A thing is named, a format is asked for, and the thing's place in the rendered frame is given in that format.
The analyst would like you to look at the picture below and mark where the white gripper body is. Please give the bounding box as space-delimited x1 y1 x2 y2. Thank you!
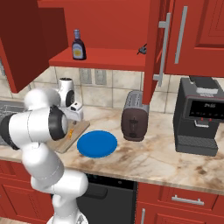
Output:
60 107 85 123

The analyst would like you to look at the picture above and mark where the wooden cutting board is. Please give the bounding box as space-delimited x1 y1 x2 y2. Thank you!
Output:
46 119 91 155

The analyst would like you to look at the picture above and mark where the blue plate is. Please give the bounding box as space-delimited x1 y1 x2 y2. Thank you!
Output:
76 129 119 159

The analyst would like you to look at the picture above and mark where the dark condiment bottle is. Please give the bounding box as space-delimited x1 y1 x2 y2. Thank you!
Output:
71 29 88 61

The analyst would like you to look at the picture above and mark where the red cabinet body with shelf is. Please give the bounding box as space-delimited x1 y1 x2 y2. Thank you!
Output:
37 0 153 73

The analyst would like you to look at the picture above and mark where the red open cabinet door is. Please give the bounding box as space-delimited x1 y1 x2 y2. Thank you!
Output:
0 0 70 95
142 0 172 106

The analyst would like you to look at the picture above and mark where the red lower cabinet door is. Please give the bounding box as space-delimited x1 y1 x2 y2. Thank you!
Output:
134 200 224 224
0 158 56 224

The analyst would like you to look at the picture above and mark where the red closed cabinet door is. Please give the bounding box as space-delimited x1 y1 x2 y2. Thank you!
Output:
164 0 224 79

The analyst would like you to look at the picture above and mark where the brown toaster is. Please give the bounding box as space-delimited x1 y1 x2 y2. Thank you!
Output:
120 89 151 143

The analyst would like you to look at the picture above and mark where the metal sink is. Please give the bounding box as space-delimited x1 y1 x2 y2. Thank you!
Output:
0 98 29 147

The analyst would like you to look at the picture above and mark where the small black object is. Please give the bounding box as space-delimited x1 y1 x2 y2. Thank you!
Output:
136 43 148 56

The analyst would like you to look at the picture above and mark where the black dishwasher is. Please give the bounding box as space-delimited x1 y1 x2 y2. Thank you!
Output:
74 172 139 224

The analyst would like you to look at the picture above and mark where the red drawer front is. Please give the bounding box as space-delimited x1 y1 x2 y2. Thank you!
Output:
136 181 219 212

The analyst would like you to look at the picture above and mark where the black coffee machine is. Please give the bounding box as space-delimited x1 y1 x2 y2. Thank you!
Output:
172 75 224 158

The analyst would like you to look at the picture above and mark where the grey wall outlet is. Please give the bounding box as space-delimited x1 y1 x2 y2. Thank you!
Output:
79 67 94 86
93 68 108 87

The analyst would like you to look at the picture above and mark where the grey cabinet door handle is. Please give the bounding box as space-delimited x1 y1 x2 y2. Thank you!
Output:
173 5 189 65
153 12 172 88

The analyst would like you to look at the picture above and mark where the grey lower door handle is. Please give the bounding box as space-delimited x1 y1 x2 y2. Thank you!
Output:
140 207 146 224

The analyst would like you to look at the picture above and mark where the grey drawer handle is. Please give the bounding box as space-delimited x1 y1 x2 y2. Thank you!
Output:
171 194 206 207

